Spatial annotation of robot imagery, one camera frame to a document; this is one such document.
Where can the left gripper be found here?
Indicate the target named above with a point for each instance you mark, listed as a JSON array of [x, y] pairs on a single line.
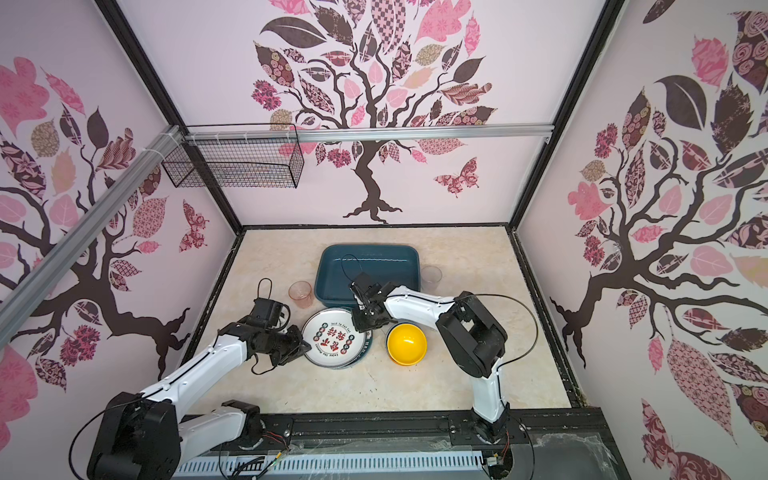
[[296, 348]]

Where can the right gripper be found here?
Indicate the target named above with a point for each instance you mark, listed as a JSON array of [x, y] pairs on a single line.
[[359, 325]]

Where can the white plate green lettered rim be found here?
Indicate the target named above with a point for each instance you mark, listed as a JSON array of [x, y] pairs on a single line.
[[366, 347]]

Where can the white plate red pattern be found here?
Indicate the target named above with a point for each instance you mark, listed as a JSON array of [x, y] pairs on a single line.
[[333, 338]]

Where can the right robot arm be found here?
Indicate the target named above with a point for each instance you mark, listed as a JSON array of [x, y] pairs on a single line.
[[473, 337]]

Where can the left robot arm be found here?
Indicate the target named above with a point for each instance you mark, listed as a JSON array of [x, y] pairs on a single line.
[[148, 436]]

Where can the teal plastic bin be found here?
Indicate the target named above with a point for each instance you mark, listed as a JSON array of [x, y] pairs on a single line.
[[340, 264]]

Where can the clear cup near bin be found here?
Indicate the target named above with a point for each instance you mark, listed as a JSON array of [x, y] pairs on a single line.
[[431, 276]]

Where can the yellow bowl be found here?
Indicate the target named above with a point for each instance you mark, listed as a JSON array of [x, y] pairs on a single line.
[[406, 344]]

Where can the pink plastic cup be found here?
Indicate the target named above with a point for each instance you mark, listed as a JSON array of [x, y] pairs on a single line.
[[301, 293]]

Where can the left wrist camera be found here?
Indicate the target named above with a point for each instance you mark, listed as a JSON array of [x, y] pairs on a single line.
[[268, 314]]

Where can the white slotted cable duct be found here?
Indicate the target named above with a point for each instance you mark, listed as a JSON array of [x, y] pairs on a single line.
[[386, 465]]

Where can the black wire basket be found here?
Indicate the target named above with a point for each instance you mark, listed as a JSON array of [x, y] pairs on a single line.
[[251, 155]]

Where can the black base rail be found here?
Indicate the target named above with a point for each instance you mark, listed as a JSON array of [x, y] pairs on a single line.
[[573, 443]]

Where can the aluminium rail left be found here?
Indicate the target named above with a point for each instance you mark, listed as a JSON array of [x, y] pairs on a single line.
[[24, 299]]

